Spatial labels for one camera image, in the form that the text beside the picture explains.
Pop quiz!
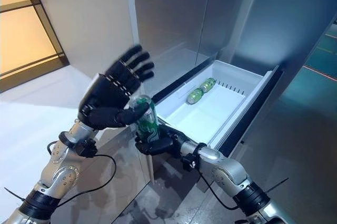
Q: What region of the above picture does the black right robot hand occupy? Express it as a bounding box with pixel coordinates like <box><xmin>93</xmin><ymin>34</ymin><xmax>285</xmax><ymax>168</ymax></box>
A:
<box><xmin>134</xmin><ymin>125</ymin><xmax>185</xmax><ymax>160</ymax></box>

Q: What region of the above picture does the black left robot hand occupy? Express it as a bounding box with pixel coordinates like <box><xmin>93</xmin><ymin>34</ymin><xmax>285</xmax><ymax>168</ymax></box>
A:
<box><xmin>77</xmin><ymin>44</ymin><xmax>156</xmax><ymax>131</ymax></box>

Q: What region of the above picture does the dark green beer can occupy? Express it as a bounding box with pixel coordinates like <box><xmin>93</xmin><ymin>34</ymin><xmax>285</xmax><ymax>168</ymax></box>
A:
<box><xmin>125</xmin><ymin>94</ymin><xmax>161</xmax><ymax>143</ymax></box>

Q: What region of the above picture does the white fridge drawer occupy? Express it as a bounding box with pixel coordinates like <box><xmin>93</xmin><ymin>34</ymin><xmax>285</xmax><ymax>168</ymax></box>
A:
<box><xmin>152</xmin><ymin>59</ymin><xmax>281</xmax><ymax>152</ymax></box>

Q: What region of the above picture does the stainless steel fridge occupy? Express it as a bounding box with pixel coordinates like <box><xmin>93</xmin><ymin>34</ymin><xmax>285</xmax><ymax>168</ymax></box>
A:
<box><xmin>125</xmin><ymin>0</ymin><xmax>337</xmax><ymax>196</ymax></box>

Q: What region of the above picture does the white counter cabinet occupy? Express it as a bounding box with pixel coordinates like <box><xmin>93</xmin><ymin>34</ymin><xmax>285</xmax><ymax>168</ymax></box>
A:
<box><xmin>0</xmin><ymin>65</ymin><xmax>155</xmax><ymax>224</ymax></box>

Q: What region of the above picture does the green plastic bottle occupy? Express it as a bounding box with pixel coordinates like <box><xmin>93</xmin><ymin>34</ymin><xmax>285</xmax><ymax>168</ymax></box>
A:
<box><xmin>199</xmin><ymin>77</ymin><xmax>217</xmax><ymax>93</ymax></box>
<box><xmin>186</xmin><ymin>86</ymin><xmax>205</xmax><ymax>104</ymax></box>

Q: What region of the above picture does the tall white cabinet panel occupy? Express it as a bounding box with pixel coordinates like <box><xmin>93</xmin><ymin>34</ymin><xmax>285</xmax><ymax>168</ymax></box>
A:
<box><xmin>26</xmin><ymin>0</ymin><xmax>156</xmax><ymax>182</ymax></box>

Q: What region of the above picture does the dark framed lit window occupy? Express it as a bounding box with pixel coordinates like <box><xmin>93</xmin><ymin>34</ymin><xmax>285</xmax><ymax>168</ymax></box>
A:
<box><xmin>0</xmin><ymin>0</ymin><xmax>70</xmax><ymax>94</ymax></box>

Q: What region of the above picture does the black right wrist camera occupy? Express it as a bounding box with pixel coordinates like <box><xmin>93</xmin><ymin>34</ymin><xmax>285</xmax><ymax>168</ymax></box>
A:
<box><xmin>181</xmin><ymin>142</ymin><xmax>207</xmax><ymax>172</ymax></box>

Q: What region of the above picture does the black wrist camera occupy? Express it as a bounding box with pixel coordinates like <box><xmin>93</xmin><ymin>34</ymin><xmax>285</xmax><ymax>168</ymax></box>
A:
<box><xmin>59</xmin><ymin>132</ymin><xmax>97</xmax><ymax>158</ymax></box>
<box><xmin>181</xmin><ymin>142</ymin><xmax>207</xmax><ymax>172</ymax></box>

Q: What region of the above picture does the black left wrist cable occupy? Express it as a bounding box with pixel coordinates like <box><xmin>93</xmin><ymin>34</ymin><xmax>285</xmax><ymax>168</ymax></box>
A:
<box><xmin>47</xmin><ymin>141</ymin><xmax>117</xmax><ymax>209</ymax></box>

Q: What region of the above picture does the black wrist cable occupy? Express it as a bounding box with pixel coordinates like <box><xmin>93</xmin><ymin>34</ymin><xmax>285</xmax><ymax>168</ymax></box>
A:
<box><xmin>47</xmin><ymin>141</ymin><xmax>117</xmax><ymax>209</ymax></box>
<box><xmin>194</xmin><ymin>164</ymin><xmax>257</xmax><ymax>224</ymax></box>

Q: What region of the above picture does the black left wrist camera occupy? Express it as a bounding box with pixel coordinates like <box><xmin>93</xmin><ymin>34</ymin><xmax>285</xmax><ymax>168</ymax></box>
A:
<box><xmin>59</xmin><ymin>132</ymin><xmax>97</xmax><ymax>158</ymax></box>

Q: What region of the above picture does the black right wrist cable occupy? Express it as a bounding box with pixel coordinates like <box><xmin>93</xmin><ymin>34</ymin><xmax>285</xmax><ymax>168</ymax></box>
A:
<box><xmin>194</xmin><ymin>164</ymin><xmax>257</xmax><ymax>224</ymax></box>

